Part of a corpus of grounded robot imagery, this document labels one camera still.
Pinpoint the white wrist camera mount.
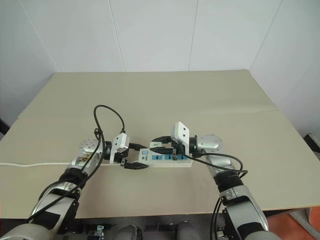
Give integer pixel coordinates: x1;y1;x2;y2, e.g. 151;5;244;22
109;133;131;165
170;121;191;157

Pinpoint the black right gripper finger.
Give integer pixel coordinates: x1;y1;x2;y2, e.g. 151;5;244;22
149;135;173;144
150;147;175;156

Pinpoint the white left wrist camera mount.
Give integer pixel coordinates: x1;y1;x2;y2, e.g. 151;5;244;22
109;133;131;165

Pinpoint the small metal clip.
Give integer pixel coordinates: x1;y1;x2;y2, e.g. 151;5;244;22
93;224;106;240

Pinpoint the white power strip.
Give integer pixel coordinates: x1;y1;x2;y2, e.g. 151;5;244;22
99;147;194;169

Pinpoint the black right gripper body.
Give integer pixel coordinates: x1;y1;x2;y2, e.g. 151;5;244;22
170;139;186;161

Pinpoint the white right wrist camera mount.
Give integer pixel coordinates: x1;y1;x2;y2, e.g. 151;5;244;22
170;121;191;157

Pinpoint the white box with dark side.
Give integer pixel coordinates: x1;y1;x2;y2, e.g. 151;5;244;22
303;132;320;161

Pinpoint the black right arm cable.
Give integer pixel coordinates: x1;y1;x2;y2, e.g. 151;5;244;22
191;152;248;240

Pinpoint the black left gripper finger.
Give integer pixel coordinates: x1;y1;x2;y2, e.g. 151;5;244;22
119;161;149;171
127;142;149;152

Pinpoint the dark rounded shape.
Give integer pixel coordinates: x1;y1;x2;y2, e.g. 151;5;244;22
174;221;195;240

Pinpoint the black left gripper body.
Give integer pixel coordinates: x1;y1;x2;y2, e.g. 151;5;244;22
113;147;132;168

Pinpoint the dark object at wall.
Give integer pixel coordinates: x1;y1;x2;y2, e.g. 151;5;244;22
0;117;11;141

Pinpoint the white power strip cord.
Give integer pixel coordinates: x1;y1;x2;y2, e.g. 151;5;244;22
0;161;70;168

